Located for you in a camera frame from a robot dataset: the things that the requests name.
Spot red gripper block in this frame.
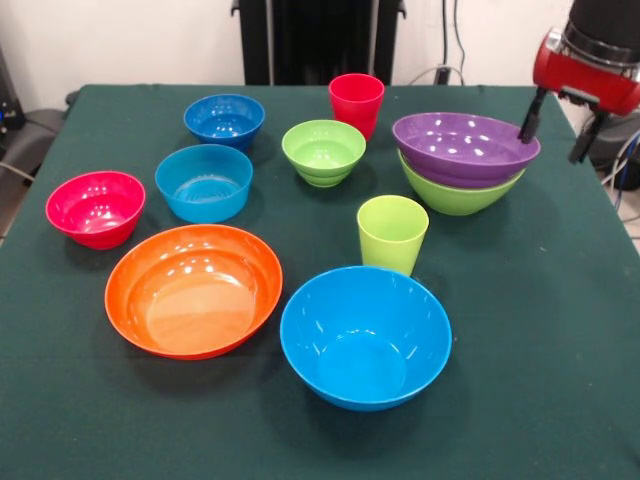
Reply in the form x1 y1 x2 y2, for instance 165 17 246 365
517 27 640 165

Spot purple plastic bowl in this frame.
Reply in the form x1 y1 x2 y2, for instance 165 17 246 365
391 111 542 190

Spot large green bowl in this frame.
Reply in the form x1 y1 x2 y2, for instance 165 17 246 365
397 149 527 217

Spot green plastic cup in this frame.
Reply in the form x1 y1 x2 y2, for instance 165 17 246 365
356 194 431 278

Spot red plastic cup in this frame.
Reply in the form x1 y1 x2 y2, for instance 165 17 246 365
327 72 386 143

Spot small ribbed green bowl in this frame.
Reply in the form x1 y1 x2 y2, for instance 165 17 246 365
280 118 368 189

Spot dark green table cloth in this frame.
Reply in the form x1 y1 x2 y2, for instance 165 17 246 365
0 83 640 480

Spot large light blue bowl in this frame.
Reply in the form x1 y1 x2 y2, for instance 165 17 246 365
279 265 454 413

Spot dark blue bowl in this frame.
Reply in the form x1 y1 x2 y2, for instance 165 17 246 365
182 93 267 153

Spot ribbed light blue bowl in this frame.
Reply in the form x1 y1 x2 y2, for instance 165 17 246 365
154 143 254 225

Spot orange plastic bowl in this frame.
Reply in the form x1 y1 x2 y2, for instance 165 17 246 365
103 223 285 361

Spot pink plastic bowl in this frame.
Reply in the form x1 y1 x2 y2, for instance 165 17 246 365
44 170 147 251

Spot black box device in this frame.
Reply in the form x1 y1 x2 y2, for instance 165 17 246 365
0 44 26 132

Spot black hanging power cable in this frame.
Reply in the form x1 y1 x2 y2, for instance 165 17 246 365
433 0 468 87

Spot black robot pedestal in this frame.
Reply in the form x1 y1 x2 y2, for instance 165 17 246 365
230 0 407 87

